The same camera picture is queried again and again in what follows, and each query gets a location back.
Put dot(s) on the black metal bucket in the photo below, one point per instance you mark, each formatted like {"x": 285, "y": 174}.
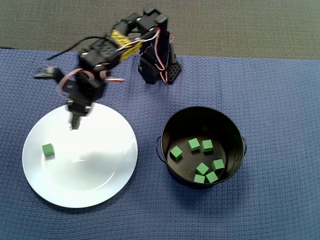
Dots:
{"x": 185, "y": 120}

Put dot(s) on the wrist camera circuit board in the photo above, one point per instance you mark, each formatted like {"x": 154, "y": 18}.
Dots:
{"x": 46, "y": 72}

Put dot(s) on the white round plate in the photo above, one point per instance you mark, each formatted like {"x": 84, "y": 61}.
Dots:
{"x": 100, "y": 162}

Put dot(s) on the blue woven tablecloth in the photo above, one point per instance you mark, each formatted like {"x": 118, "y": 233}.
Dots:
{"x": 250, "y": 100}

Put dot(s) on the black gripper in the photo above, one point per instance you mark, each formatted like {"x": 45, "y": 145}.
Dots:
{"x": 78, "y": 108}

